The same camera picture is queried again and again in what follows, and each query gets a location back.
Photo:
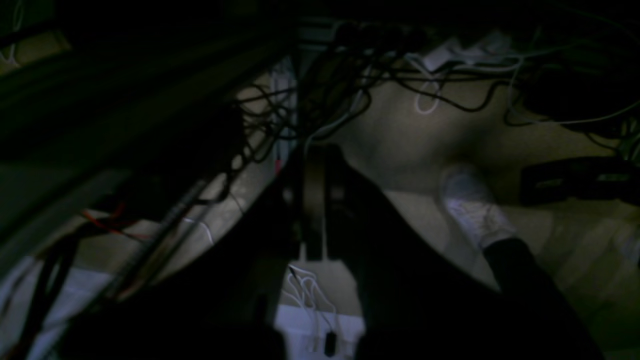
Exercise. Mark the white sneaker shoe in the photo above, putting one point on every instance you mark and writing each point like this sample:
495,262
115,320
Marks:
469,201

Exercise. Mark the black trouser leg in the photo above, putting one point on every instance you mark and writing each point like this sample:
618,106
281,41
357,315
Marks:
522,279

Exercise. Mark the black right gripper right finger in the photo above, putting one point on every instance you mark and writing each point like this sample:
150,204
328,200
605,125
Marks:
416,304

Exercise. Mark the white power strip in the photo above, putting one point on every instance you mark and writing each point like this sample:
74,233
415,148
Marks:
319,313

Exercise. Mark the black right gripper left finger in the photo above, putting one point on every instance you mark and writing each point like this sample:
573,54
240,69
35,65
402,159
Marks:
220,307

